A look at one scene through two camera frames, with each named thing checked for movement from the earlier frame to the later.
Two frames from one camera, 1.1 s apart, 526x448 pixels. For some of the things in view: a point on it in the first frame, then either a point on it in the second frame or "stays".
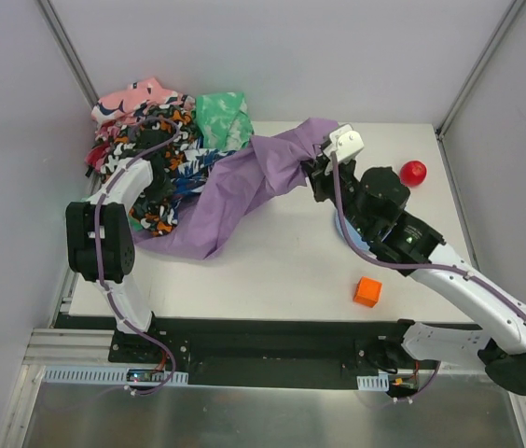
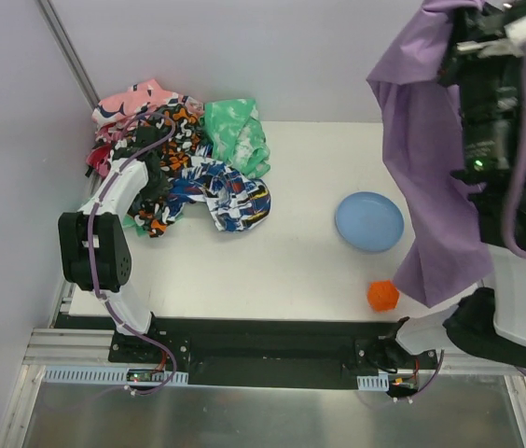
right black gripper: x=317 y=173 to x=473 y=49
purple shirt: x=236 y=182 to x=448 y=257
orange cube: x=367 y=292 to x=382 y=296
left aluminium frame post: x=68 y=49 stays
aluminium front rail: x=72 y=347 stays
